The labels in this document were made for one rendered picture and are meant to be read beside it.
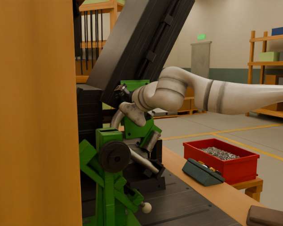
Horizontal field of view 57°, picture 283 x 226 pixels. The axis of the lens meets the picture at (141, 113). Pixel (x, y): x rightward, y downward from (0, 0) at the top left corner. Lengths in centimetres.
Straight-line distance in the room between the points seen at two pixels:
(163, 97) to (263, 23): 752
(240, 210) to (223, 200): 7
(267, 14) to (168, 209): 745
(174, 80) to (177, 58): 1076
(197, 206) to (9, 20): 75
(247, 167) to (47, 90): 116
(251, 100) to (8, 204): 45
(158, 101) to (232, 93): 16
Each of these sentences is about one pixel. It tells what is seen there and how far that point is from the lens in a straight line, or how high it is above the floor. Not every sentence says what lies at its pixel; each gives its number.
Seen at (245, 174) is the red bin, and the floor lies 84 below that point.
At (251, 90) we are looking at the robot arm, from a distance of 56.
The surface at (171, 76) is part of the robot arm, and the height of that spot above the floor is 130.
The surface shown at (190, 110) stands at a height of 13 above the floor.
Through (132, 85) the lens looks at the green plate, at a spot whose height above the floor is 125.
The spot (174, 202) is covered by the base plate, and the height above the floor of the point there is 90.
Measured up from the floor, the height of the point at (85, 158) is 112.
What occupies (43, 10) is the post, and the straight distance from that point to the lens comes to 23.
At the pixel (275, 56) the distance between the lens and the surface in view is 704.
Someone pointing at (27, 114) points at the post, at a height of 128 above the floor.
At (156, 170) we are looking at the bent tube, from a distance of 93.
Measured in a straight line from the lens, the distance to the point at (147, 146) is 91.
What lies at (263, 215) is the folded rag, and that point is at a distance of 82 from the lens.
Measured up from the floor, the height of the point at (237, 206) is 90.
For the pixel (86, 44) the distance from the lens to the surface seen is 361.
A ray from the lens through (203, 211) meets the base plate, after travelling 84.
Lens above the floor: 132
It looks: 10 degrees down
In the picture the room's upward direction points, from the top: straight up
